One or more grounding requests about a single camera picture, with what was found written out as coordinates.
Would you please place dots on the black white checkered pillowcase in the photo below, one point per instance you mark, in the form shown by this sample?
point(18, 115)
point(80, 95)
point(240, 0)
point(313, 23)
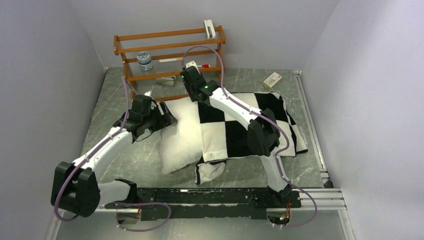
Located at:
point(225, 138)

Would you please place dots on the white pillow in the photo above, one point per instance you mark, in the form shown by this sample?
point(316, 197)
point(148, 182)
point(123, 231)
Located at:
point(180, 143)

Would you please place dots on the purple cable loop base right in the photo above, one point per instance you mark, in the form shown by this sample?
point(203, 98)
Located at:
point(294, 218)

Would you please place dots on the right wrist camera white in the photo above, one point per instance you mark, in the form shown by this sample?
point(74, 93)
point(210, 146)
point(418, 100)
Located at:
point(191, 64)

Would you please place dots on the wooden shelf rack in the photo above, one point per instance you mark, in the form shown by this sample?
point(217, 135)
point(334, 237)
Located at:
point(190, 44)

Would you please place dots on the white clip on rack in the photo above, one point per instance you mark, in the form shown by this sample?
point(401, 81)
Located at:
point(209, 29)

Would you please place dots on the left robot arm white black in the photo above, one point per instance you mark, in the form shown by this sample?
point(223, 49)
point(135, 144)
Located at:
point(76, 186)

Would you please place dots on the white marker pink cap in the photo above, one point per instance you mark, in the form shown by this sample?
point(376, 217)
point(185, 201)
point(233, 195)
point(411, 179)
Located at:
point(167, 60)

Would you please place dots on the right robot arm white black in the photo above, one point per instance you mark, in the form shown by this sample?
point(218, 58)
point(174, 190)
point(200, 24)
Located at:
point(242, 119)

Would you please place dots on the white marker red cap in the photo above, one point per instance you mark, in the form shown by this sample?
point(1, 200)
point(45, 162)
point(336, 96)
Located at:
point(204, 66)

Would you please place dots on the green white stapler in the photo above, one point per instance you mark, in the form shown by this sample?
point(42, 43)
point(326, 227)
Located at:
point(168, 80)

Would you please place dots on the blue white round jar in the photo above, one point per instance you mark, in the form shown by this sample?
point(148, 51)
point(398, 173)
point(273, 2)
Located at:
point(144, 60)

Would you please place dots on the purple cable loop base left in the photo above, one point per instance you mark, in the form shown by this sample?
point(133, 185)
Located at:
point(138, 216)

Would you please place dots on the small white green box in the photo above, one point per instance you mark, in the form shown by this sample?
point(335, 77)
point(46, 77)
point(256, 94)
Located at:
point(271, 80)

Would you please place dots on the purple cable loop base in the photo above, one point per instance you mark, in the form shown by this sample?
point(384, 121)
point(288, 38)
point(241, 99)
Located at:
point(294, 218)
point(138, 216)

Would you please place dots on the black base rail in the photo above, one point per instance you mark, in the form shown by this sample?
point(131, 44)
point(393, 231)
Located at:
point(198, 203)

